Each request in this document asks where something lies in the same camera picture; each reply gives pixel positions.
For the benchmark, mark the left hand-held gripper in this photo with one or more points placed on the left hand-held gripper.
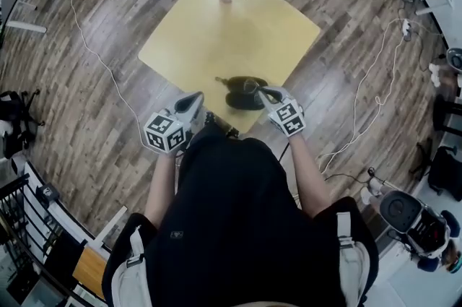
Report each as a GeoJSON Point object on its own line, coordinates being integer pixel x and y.
{"type": "Point", "coordinates": [162, 134]}

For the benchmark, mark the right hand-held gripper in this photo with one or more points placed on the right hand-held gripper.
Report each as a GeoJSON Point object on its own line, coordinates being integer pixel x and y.
{"type": "Point", "coordinates": [288, 119]}

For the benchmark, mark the person's left forearm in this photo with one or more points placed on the person's left forearm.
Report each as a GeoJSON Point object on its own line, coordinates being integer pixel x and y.
{"type": "Point", "coordinates": [160, 190]}

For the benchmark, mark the person's right forearm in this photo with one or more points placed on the person's right forearm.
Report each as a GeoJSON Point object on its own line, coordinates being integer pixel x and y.
{"type": "Point", "coordinates": [307, 175]}

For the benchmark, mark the yellow square table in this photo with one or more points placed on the yellow square table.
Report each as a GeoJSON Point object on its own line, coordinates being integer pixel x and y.
{"type": "Point", "coordinates": [223, 38]}

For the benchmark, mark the person's black shirt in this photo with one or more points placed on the person's black shirt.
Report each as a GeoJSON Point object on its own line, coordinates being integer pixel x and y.
{"type": "Point", "coordinates": [234, 226]}

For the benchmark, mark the white power strip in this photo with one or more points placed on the white power strip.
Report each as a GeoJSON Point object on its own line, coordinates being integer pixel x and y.
{"type": "Point", "coordinates": [406, 27]}

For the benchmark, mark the black office chair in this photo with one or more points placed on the black office chair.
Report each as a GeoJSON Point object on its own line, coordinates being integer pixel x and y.
{"type": "Point", "coordinates": [445, 168]}
{"type": "Point", "coordinates": [18, 117]}

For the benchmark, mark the black metal shelf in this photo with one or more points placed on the black metal shelf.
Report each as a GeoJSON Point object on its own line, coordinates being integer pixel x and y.
{"type": "Point", "coordinates": [21, 226]}

